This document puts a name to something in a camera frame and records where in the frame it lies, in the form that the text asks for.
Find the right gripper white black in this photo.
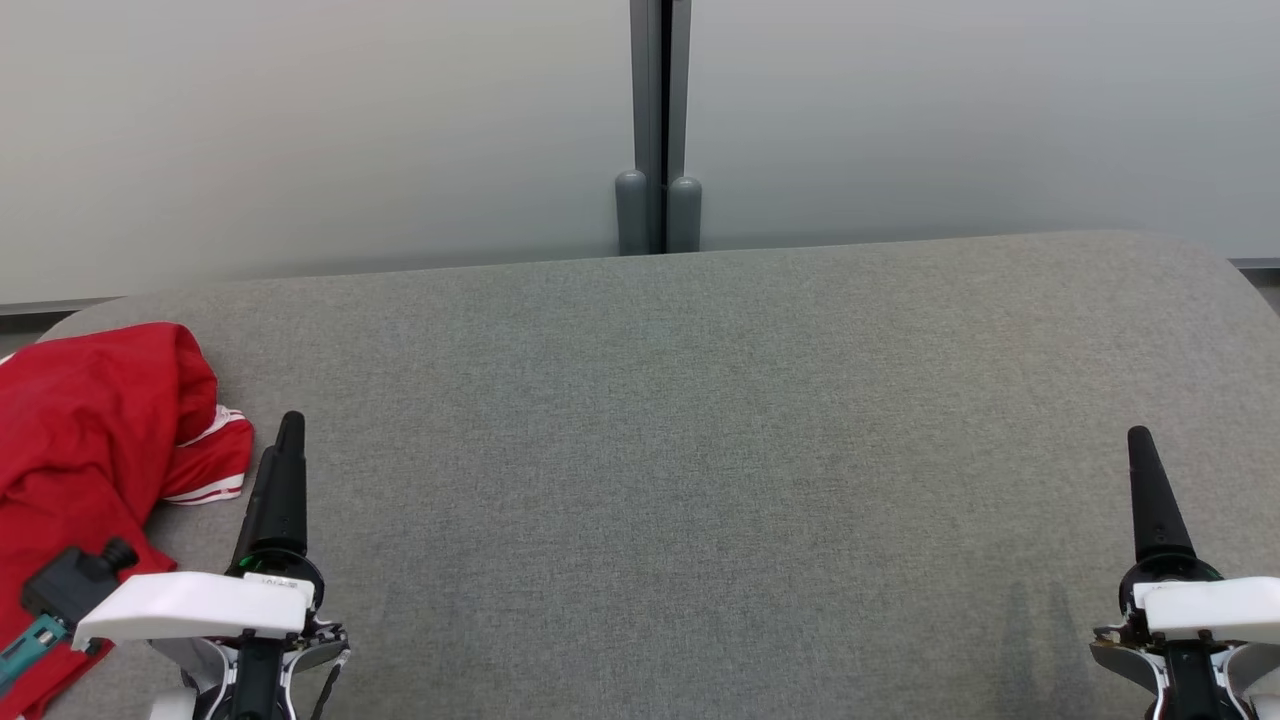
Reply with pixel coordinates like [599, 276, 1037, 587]
[1090, 426, 1280, 720]

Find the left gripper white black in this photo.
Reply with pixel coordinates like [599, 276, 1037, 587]
[75, 410, 351, 720]

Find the red shorts white side stripe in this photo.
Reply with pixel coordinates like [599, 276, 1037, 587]
[0, 322, 219, 720]

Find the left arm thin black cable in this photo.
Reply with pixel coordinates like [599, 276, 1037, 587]
[306, 650, 351, 720]

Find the left camera teal connector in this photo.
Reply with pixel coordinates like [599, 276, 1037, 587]
[0, 613, 69, 693]

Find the grey vertical partition post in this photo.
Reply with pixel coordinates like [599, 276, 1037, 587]
[630, 0, 693, 256]

